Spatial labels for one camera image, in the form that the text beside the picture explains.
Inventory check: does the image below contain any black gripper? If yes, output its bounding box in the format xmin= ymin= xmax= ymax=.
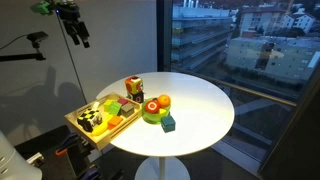
xmin=59 ymin=11 xmax=91 ymax=49

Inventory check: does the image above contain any orange multicolour squishy block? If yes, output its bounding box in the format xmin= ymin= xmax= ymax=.
xmin=124 ymin=75 xmax=145 ymax=96

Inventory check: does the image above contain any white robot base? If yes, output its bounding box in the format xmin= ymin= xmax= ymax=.
xmin=0 ymin=130 xmax=43 ymax=180

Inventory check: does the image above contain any lime green embossed block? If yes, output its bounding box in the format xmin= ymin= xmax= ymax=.
xmin=103 ymin=99 xmax=116 ymax=113

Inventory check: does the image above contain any magenta embossed block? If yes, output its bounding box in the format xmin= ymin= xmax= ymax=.
xmin=117 ymin=97 xmax=130 ymax=106

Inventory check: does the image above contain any grey embossed block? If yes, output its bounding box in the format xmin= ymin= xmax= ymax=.
xmin=120 ymin=103 xmax=136 ymax=118

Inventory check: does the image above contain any small orange block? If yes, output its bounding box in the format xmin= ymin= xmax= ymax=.
xmin=107 ymin=115 xmax=124 ymax=131

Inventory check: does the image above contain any wooden tray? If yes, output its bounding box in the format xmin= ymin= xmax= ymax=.
xmin=64 ymin=92 xmax=144 ymax=152

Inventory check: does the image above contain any teal embossed block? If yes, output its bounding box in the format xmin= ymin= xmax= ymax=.
xmin=160 ymin=114 xmax=177 ymax=134

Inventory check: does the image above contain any thin tripod pole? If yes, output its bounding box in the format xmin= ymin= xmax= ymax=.
xmin=55 ymin=13 xmax=88 ymax=105

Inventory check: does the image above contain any black white soft cube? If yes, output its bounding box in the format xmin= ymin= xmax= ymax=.
xmin=126 ymin=90 xmax=146 ymax=104

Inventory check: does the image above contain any black yellow checkered soft cube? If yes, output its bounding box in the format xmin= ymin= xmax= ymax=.
xmin=76 ymin=108 xmax=104 ymax=133

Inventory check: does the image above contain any yellow toy banana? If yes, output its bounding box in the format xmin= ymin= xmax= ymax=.
xmin=90 ymin=120 xmax=110 ymax=137

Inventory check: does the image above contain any red toy tomato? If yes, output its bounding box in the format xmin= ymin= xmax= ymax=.
xmin=144 ymin=99 xmax=161 ymax=115

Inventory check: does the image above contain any toy orange fruit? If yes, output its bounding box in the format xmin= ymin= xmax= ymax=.
xmin=157 ymin=93 xmax=172 ymax=108

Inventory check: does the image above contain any green plastic bowl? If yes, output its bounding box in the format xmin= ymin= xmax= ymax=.
xmin=141 ymin=97 xmax=172 ymax=125

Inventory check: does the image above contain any blue clamp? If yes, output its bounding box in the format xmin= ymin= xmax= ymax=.
xmin=82 ymin=165 xmax=103 ymax=180

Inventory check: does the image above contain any yellow window handrail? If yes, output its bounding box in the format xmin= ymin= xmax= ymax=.
xmin=171 ymin=67 xmax=298 ymax=108

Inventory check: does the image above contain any black camera on boom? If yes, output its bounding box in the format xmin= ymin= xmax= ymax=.
xmin=27 ymin=31 xmax=50 ymax=50

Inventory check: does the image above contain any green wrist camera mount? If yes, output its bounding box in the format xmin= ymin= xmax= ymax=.
xmin=30 ymin=0 xmax=55 ymax=16

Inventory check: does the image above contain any dark window frame post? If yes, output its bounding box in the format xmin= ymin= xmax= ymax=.
xmin=156 ymin=0 xmax=174 ymax=73

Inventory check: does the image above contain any black clamp orange handle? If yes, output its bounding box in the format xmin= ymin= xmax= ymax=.
xmin=54 ymin=132 xmax=82 ymax=158

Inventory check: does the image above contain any white table pedestal base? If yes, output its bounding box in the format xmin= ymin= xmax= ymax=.
xmin=134 ymin=155 xmax=191 ymax=180

